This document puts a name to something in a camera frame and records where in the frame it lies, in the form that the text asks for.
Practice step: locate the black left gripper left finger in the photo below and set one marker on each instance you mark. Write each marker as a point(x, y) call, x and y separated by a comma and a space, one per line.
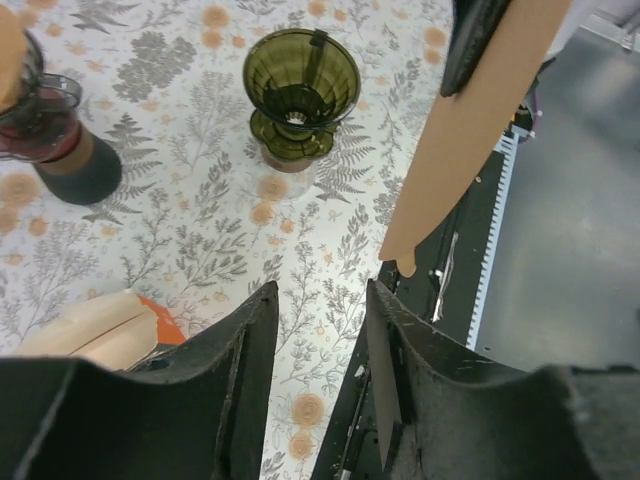
point(197, 411)

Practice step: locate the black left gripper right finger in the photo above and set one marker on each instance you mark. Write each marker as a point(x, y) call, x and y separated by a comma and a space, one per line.
point(485, 420)

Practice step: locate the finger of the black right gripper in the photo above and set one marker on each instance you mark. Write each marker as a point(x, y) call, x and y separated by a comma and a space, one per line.
point(474, 23)

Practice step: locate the orange coffee filter box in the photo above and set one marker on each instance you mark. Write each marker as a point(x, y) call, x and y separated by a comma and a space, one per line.
point(115, 331)

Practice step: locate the green glass dripper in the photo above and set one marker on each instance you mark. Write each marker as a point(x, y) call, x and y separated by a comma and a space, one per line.
point(302, 84)

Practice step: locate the brown paper coffee filter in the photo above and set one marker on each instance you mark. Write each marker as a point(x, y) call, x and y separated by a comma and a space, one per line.
point(13, 50)

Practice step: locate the floral patterned table mat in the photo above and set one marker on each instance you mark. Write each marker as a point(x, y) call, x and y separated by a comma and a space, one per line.
point(186, 228)

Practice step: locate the brown tape roll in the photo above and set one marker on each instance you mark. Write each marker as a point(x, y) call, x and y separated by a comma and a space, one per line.
point(280, 180)

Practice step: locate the light blue cable duct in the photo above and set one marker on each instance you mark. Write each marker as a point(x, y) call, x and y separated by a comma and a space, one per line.
point(507, 147)

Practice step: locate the aluminium frame rail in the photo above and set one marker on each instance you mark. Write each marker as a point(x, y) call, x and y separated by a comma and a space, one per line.
point(624, 32)

